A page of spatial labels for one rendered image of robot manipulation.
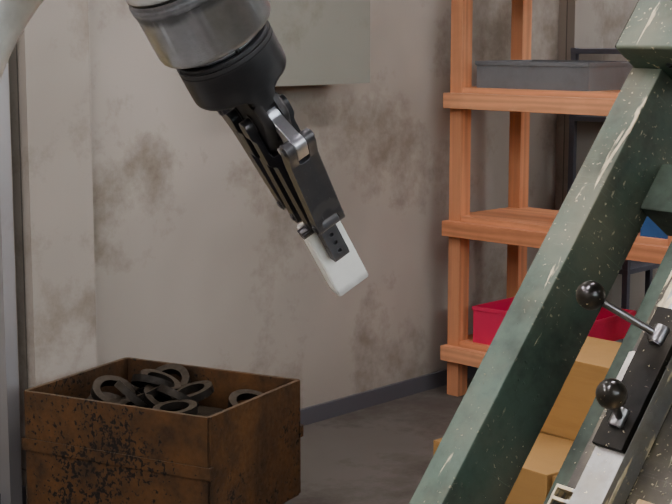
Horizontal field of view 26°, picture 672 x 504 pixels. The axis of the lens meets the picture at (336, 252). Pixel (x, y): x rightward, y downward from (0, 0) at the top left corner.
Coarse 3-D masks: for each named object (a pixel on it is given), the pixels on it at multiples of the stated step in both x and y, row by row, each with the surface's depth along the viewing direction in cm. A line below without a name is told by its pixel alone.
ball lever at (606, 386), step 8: (600, 384) 174; (608, 384) 173; (616, 384) 173; (600, 392) 173; (608, 392) 172; (616, 392) 172; (624, 392) 173; (600, 400) 173; (608, 400) 172; (616, 400) 172; (624, 400) 173; (608, 408) 173; (616, 408) 173; (624, 408) 183; (616, 416) 181; (624, 416) 182; (616, 424) 182
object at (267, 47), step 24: (264, 48) 103; (192, 72) 103; (216, 72) 102; (240, 72) 102; (264, 72) 103; (192, 96) 105; (216, 96) 103; (240, 96) 103; (264, 96) 104; (264, 120) 104; (288, 120) 105
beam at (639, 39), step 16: (640, 0) 216; (656, 0) 213; (640, 16) 214; (656, 16) 211; (624, 32) 214; (640, 32) 212; (656, 32) 209; (624, 48) 213; (640, 48) 210; (656, 48) 208; (640, 64) 215; (656, 64) 212
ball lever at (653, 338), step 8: (584, 288) 184; (592, 288) 183; (600, 288) 184; (576, 296) 185; (584, 296) 183; (592, 296) 183; (600, 296) 183; (584, 304) 184; (592, 304) 183; (600, 304) 184; (608, 304) 185; (616, 312) 185; (624, 312) 185; (632, 320) 185; (640, 320) 185; (640, 328) 186; (648, 328) 185; (656, 328) 185; (664, 328) 185; (656, 336) 185; (664, 336) 185; (656, 344) 185
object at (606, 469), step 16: (656, 400) 183; (656, 416) 184; (640, 432) 182; (656, 432) 184; (640, 448) 183; (592, 464) 184; (608, 464) 182; (624, 464) 181; (640, 464) 183; (592, 480) 182; (608, 480) 181; (624, 480) 181; (576, 496) 183; (592, 496) 181; (608, 496) 180; (624, 496) 182
